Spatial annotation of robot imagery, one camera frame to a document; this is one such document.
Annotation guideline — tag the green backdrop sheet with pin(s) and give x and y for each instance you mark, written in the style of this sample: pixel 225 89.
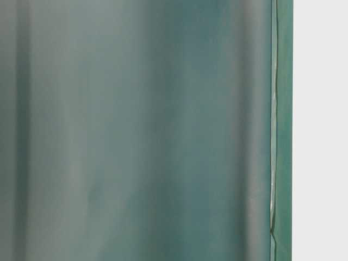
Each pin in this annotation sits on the green backdrop sheet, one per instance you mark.
pixel 146 130

